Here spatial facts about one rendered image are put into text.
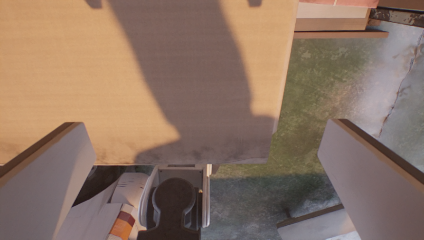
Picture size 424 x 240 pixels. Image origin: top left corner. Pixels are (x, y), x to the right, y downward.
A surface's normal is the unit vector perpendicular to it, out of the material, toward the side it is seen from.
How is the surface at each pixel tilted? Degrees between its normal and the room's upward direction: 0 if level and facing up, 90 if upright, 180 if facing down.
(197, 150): 0
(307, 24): 0
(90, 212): 92
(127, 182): 90
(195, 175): 9
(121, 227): 87
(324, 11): 0
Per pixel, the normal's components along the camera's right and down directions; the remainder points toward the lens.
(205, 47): 0.01, 0.51
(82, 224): -0.01, -0.86
